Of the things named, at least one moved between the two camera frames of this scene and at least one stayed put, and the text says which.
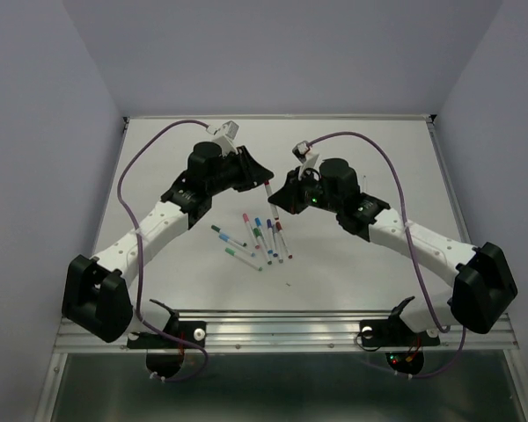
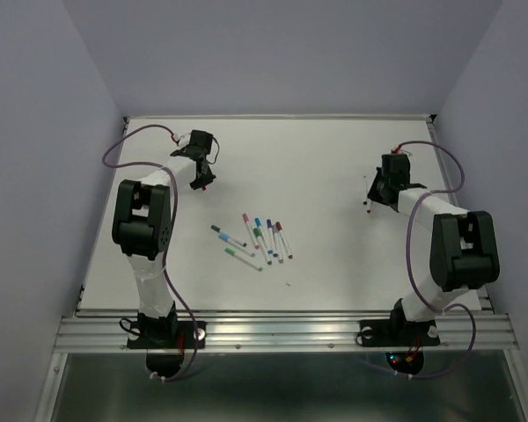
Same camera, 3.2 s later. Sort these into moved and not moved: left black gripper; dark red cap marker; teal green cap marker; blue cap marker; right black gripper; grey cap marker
Moved: left black gripper; right black gripper
Not moved: blue cap marker; dark red cap marker; teal green cap marker; grey cap marker
